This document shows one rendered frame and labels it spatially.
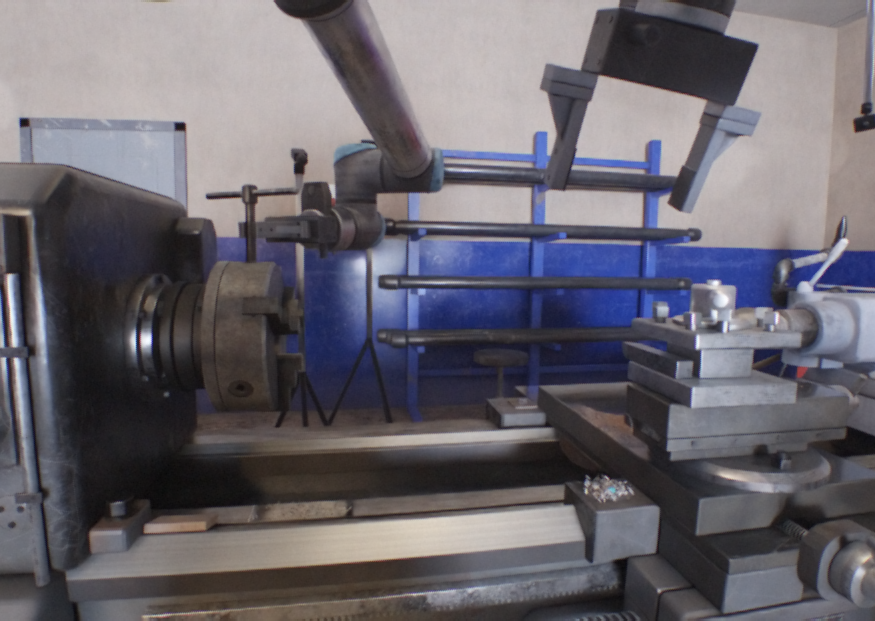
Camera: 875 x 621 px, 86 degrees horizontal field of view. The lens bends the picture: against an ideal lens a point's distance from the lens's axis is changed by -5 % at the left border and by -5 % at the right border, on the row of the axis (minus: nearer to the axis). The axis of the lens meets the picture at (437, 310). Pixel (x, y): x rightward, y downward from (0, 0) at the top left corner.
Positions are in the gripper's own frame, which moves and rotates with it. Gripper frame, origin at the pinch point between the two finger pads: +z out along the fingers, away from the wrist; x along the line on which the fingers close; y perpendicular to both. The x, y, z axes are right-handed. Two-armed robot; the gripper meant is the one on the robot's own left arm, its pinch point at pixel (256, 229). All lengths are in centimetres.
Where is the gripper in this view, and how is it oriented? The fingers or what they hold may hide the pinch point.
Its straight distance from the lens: 88.5
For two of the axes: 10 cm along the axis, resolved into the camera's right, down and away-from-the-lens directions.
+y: 0.0, 9.9, 1.6
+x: -8.9, -0.7, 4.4
